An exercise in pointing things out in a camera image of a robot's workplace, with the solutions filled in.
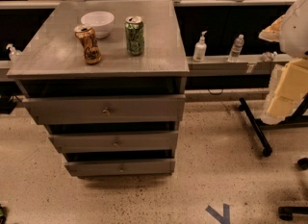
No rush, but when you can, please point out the black wheeled stand base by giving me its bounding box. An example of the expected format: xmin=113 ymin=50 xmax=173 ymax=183
xmin=239 ymin=95 xmax=308 ymax=157

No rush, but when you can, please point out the crumpled clear plastic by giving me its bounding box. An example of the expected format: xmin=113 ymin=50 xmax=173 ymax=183
xmin=261 ymin=51 xmax=278 ymax=62

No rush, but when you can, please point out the grey top drawer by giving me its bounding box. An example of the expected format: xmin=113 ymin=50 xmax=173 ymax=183
xmin=23 ymin=94 xmax=185 ymax=125

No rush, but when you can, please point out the green soda can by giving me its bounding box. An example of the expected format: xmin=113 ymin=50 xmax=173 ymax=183
xmin=124 ymin=16 xmax=144 ymax=56

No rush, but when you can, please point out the grey drawer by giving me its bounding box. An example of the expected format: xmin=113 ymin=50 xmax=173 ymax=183
xmin=64 ymin=159 xmax=175 ymax=178
xmin=49 ymin=131 xmax=178 ymax=154
xmin=23 ymin=94 xmax=185 ymax=125

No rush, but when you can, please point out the crushed gold can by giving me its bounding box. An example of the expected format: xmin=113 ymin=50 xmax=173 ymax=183
xmin=74 ymin=24 xmax=101 ymax=64

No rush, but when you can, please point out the grey drawer cabinet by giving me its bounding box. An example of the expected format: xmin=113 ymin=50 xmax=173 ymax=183
xmin=8 ymin=0 xmax=189 ymax=178

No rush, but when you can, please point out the white pump bottle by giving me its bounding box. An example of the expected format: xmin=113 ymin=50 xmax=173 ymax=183
xmin=192 ymin=31 xmax=207 ymax=62

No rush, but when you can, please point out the grey bottom drawer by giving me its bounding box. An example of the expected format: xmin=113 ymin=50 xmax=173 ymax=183
xmin=64 ymin=159 xmax=175 ymax=178

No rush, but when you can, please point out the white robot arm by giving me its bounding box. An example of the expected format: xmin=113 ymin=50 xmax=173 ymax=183
xmin=259 ymin=0 xmax=308 ymax=125

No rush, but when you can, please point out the clear pump bottle left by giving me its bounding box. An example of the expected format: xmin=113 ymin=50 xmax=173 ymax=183
xmin=6 ymin=43 xmax=21 ymax=62

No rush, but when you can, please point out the white bowl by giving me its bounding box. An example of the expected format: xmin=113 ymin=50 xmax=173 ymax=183
xmin=81 ymin=11 xmax=115 ymax=38

